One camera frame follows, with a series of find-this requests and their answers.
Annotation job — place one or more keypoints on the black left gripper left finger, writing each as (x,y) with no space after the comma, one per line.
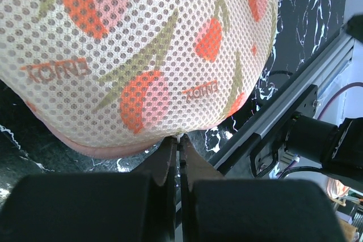
(131,206)

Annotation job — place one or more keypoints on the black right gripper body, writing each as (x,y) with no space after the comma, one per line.
(354,27)

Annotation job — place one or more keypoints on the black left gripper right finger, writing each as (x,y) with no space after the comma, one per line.
(215,208)

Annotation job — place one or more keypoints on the pink mesh bra laundry bag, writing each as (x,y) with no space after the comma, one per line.
(112,77)

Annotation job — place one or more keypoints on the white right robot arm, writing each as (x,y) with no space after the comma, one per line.
(336,148)

